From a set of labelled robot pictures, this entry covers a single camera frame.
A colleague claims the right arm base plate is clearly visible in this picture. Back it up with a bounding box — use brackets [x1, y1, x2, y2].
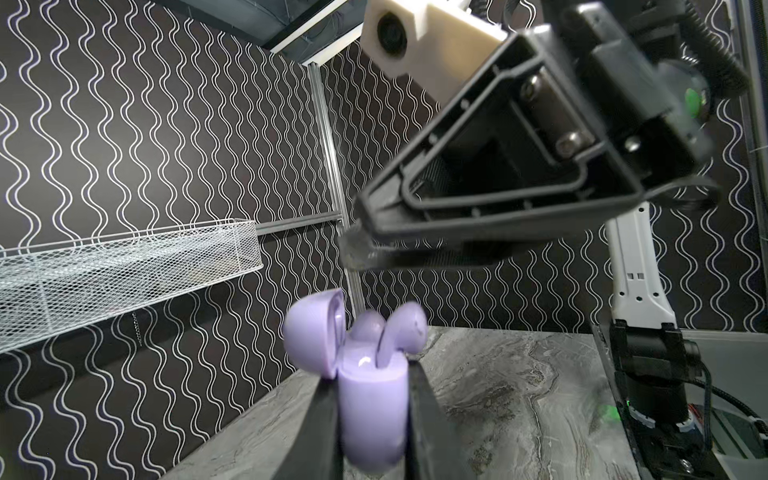
[592, 320, 728, 479]

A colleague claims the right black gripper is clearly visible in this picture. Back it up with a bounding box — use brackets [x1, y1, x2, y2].
[356, 1, 720, 242]

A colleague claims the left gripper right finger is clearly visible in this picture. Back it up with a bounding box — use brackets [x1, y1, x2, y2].
[405, 360, 474, 480]

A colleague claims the purple round charging case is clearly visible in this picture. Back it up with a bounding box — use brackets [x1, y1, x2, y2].
[283, 289, 409, 473]

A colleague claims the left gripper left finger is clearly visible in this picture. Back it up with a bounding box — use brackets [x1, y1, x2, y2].
[272, 379, 344, 480]

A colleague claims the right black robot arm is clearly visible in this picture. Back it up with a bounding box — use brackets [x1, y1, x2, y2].
[323, 1, 767, 411]

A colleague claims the white mesh wall basket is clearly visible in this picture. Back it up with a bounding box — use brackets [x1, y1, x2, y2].
[1, 219, 263, 352]

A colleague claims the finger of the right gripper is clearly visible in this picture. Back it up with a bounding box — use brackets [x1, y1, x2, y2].
[339, 225, 516, 271]

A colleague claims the purple earbud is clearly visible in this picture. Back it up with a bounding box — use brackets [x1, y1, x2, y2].
[347, 310, 386, 345]
[376, 302, 428, 368]

